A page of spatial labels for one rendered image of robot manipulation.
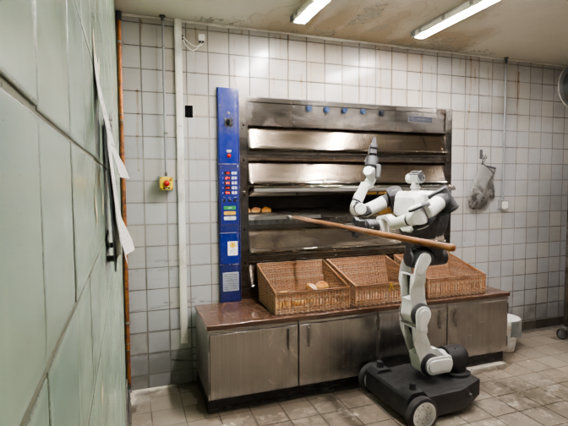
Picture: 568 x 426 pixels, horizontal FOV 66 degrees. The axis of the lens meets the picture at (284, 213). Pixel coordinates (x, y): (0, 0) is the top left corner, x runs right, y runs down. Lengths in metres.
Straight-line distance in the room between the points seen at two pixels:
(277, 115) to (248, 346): 1.70
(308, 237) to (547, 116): 2.73
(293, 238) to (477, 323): 1.58
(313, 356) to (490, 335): 1.52
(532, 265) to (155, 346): 3.58
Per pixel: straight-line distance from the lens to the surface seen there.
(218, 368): 2.93
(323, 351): 3.13
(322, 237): 3.54
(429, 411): 2.95
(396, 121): 3.91
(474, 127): 4.40
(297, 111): 3.50
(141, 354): 3.41
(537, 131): 4.95
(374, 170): 3.03
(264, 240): 3.37
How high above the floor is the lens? 1.44
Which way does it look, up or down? 4 degrees down
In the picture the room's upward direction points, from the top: straight up
